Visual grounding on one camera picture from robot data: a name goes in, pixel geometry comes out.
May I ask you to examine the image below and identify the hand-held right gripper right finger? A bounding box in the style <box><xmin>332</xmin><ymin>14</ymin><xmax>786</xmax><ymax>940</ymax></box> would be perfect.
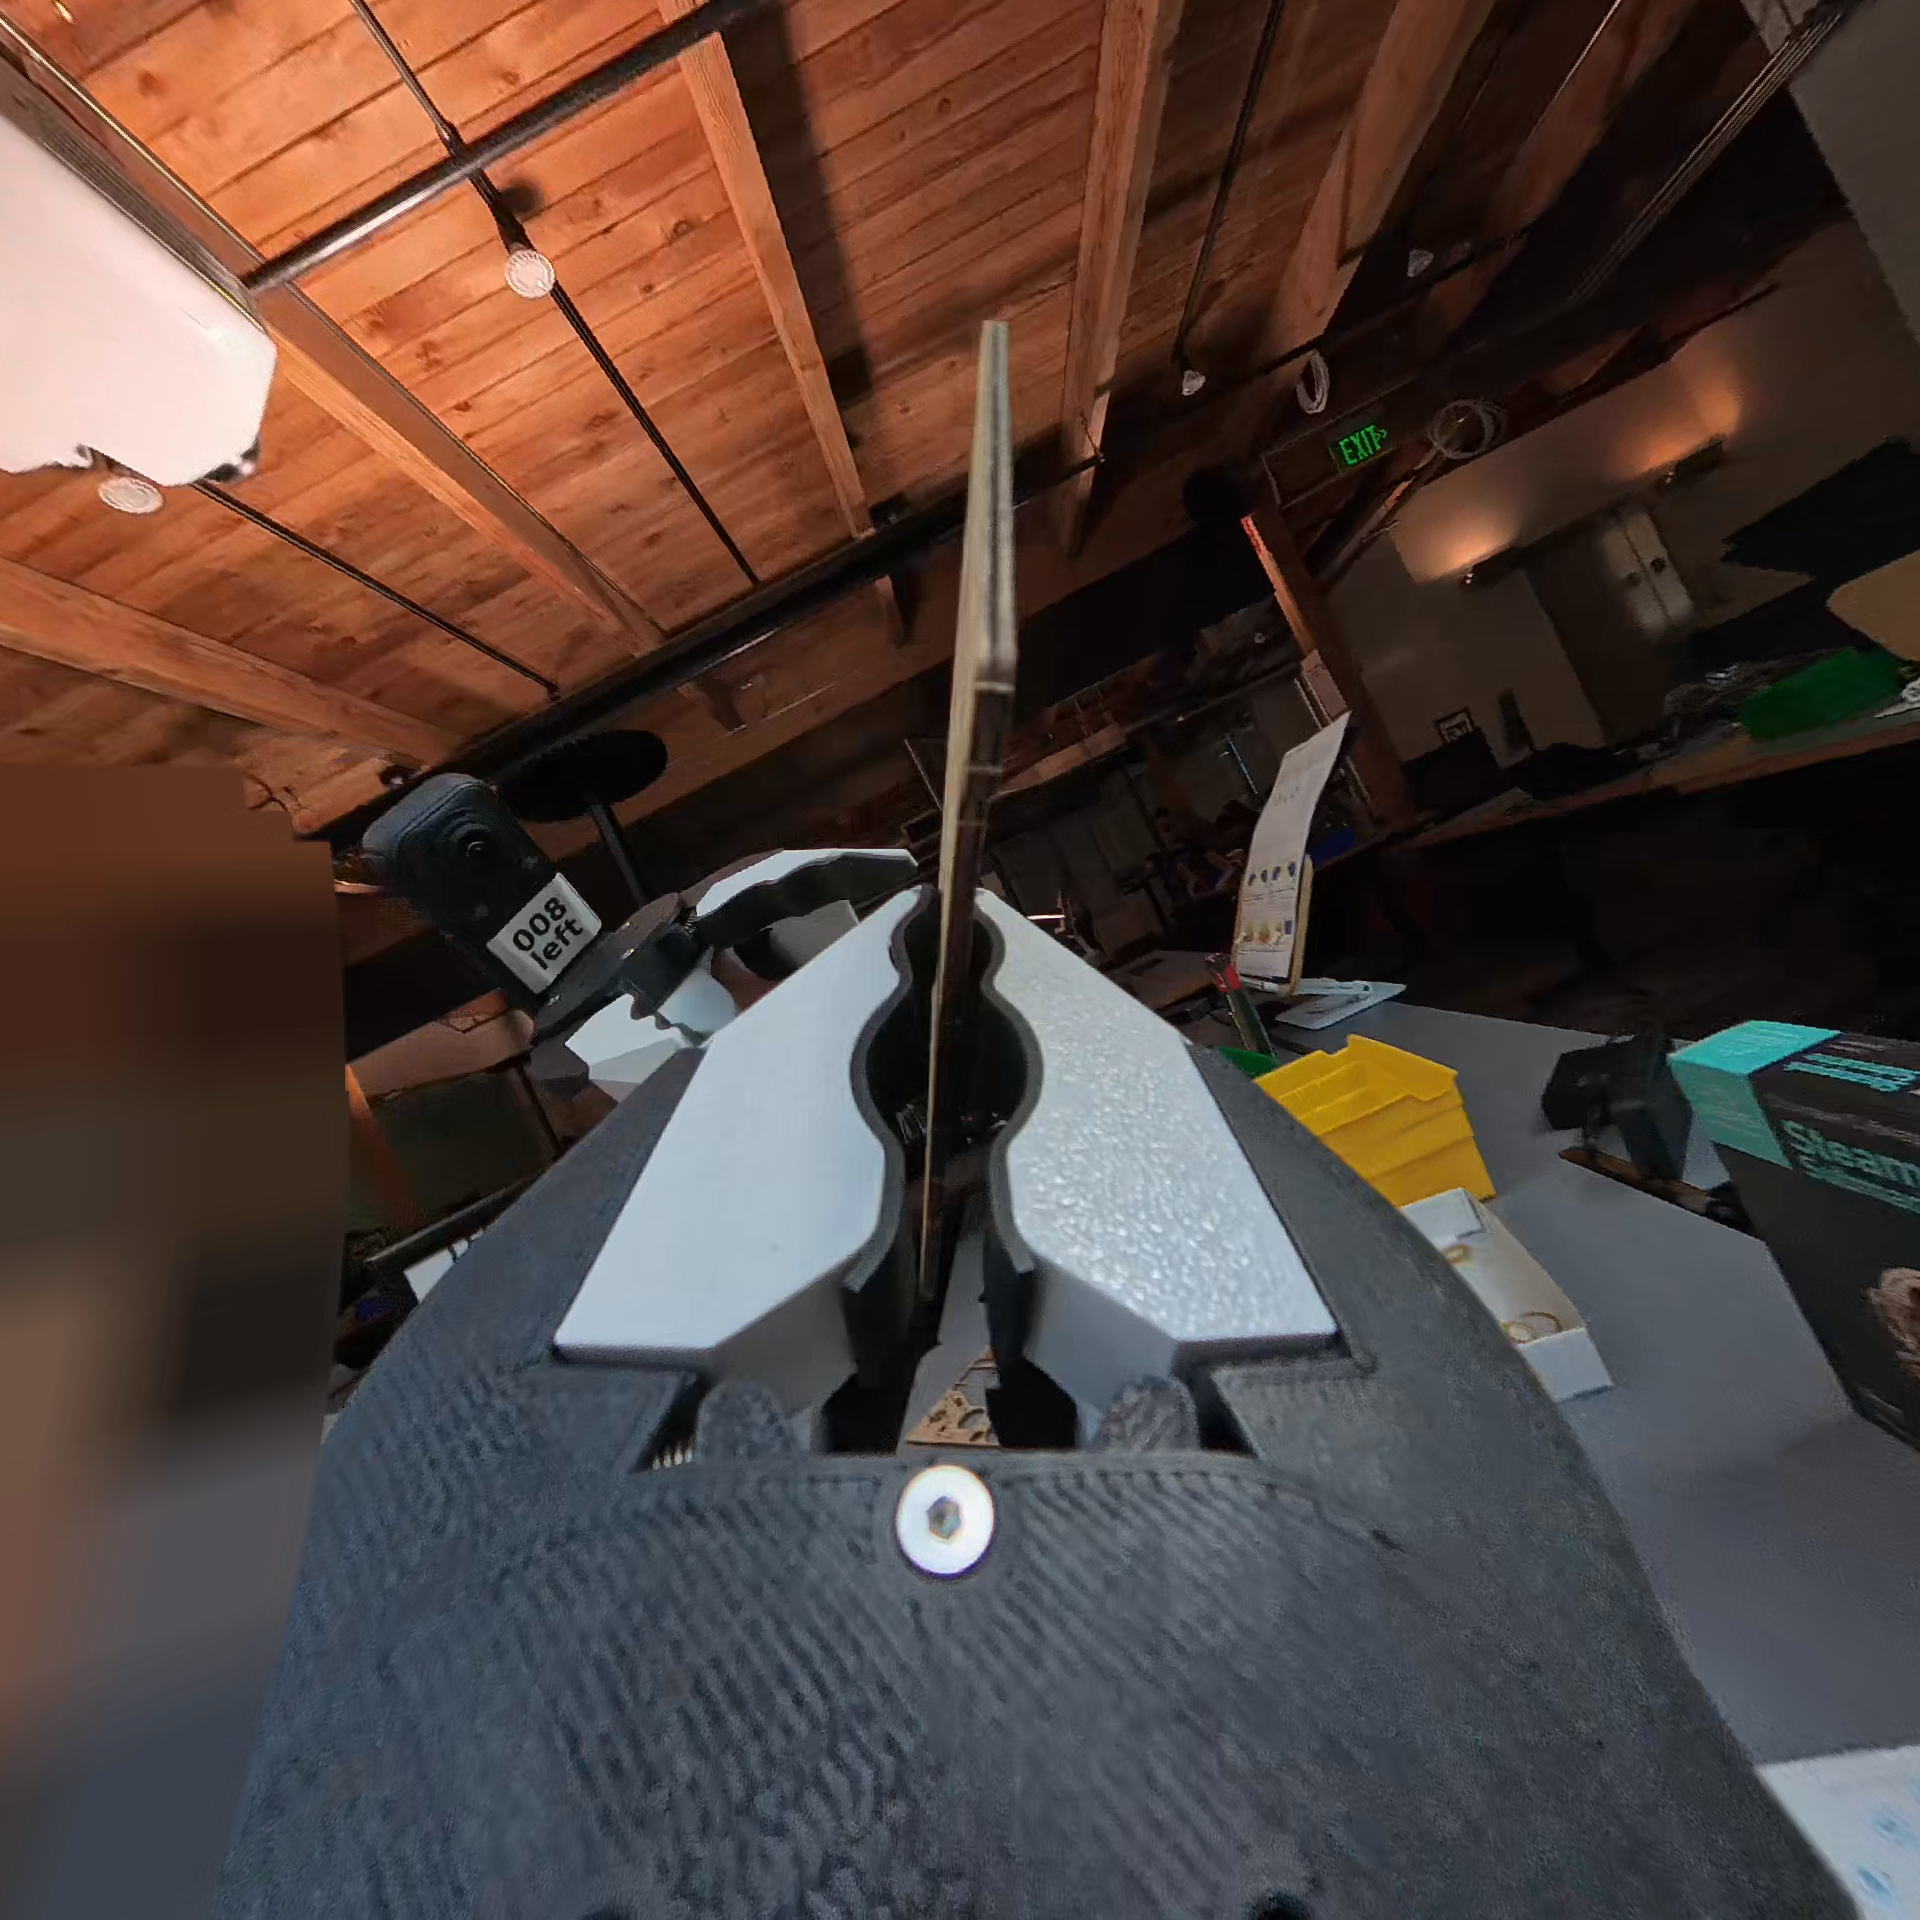
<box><xmin>978</xmin><ymin>887</ymin><xmax>1340</xmax><ymax>1433</ymax></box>

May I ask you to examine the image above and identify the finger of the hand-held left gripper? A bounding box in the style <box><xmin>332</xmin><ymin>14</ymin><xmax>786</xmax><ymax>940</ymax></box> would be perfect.
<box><xmin>567</xmin><ymin>960</ymin><xmax>740</xmax><ymax>1097</ymax></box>
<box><xmin>692</xmin><ymin>848</ymin><xmax>922</xmax><ymax>976</ymax></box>

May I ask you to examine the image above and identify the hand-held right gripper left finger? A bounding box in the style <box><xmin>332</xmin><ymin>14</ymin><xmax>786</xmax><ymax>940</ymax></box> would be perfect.
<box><xmin>552</xmin><ymin>885</ymin><xmax>939</xmax><ymax>1441</ymax></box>

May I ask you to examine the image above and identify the laser-cut wooden parts sheet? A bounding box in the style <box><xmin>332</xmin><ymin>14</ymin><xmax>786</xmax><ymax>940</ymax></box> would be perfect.
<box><xmin>913</xmin><ymin>318</ymin><xmax>1023</xmax><ymax>1306</ymax></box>

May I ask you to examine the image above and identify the black model kit box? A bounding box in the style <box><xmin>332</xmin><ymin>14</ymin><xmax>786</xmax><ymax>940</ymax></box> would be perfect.
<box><xmin>1668</xmin><ymin>1020</ymin><xmax>1920</xmax><ymax>1450</ymax></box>

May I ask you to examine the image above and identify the yellow plastic bin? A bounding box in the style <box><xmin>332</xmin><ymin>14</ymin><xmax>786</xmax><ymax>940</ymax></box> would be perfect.
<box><xmin>1252</xmin><ymin>1031</ymin><xmax>1500</xmax><ymax>1205</ymax></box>

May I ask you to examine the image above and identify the small document stand with sheet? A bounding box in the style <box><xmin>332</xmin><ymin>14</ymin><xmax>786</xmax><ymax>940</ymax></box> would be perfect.
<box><xmin>1227</xmin><ymin>710</ymin><xmax>1408</xmax><ymax>1038</ymax></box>

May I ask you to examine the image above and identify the white cardboard box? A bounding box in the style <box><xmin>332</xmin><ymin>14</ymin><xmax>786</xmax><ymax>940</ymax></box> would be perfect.
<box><xmin>1402</xmin><ymin>1188</ymin><xmax>1617</xmax><ymax>1404</ymax></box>

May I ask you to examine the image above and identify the black device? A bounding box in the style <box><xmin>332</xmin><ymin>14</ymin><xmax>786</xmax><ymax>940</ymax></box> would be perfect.
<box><xmin>1544</xmin><ymin>1031</ymin><xmax>1700</xmax><ymax>1190</ymax></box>

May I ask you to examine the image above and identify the white ceiling light fixture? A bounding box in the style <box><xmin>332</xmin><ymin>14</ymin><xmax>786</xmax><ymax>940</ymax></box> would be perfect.
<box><xmin>0</xmin><ymin>66</ymin><xmax>281</xmax><ymax>490</ymax></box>

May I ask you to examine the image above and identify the green object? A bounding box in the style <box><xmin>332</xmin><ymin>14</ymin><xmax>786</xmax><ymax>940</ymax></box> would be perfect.
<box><xmin>1740</xmin><ymin>646</ymin><xmax>1912</xmax><ymax>741</ymax></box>

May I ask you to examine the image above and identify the white instruction booklet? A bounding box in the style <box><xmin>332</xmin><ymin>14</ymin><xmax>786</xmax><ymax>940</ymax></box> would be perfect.
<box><xmin>1756</xmin><ymin>1746</ymin><xmax>1920</xmax><ymax>1920</ymax></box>

